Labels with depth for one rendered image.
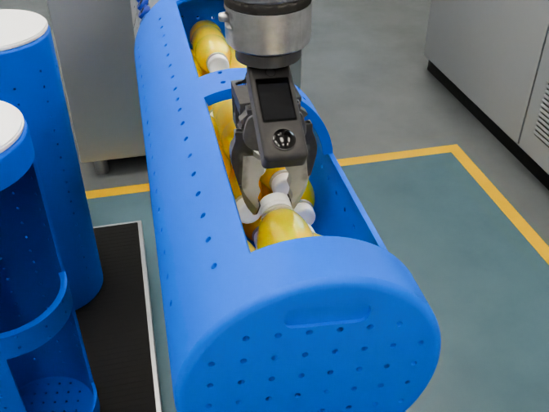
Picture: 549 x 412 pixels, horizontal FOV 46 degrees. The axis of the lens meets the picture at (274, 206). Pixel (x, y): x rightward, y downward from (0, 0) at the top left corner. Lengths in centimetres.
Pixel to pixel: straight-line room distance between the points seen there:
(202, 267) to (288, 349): 12
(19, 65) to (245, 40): 111
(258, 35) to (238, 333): 29
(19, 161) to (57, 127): 55
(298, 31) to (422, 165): 246
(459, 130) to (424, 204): 71
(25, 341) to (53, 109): 63
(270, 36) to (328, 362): 33
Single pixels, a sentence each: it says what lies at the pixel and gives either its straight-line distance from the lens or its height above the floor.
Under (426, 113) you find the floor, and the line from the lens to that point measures 355.
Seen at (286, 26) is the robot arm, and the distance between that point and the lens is 65.
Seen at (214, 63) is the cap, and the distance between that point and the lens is 119.
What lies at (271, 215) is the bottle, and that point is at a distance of 74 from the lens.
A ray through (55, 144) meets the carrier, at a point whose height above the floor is 74.
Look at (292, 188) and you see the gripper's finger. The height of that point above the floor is 119.
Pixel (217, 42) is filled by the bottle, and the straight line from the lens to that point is 123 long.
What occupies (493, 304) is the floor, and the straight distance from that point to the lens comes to 243.
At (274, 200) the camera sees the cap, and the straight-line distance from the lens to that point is 76.
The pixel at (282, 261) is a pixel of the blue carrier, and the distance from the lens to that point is 60.
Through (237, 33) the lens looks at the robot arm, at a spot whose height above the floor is 139.
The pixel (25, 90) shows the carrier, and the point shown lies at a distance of 174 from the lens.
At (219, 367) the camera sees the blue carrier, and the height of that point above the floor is 114.
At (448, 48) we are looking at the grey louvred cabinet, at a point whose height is 25.
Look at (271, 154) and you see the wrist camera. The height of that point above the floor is 129.
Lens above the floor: 163
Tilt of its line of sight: 36 degrees down
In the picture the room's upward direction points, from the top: straight up
